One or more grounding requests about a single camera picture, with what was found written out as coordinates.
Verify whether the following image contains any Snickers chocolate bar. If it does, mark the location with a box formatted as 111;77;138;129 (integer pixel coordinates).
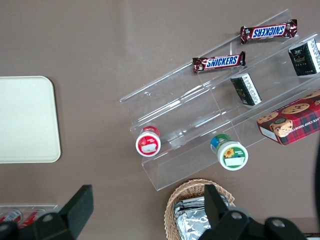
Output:
191;50;247;74
239;19;299;45

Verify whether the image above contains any clear acrylic bottle rack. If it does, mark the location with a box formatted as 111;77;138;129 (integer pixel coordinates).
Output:
0;204;59;230

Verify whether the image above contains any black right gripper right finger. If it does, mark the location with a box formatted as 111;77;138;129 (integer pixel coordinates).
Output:
197;183;251;240

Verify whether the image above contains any clear acrylic stepped display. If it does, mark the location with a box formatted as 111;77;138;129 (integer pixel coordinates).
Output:
119;8;320;192

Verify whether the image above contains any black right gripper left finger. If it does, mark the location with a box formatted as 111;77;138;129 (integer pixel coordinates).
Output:
14;184;95;240

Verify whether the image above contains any red cola bottle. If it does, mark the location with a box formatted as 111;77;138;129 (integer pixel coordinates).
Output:
0;208;22;225
18;208;46;230

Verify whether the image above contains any red-lidded white jar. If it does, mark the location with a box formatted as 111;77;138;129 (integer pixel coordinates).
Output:
135;125;162;157

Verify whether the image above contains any cream plastic tray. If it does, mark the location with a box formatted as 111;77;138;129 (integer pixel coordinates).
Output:
0;75;62;165

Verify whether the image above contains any silver foil packet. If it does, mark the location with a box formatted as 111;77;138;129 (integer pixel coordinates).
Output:
178;196;230;213
174;209;226;240

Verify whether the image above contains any light wicker basket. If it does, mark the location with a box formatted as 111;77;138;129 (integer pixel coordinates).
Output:
163;177;236;240

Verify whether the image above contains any red tartan cookie box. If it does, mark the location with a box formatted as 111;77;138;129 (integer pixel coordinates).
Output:
256;89;320;146

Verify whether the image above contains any green-lidded white jar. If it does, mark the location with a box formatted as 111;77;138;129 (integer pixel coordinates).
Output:
209;133;249;172

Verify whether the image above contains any small black carton box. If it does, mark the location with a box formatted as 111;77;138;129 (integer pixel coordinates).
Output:
229;72;263;108
288;37;320;77

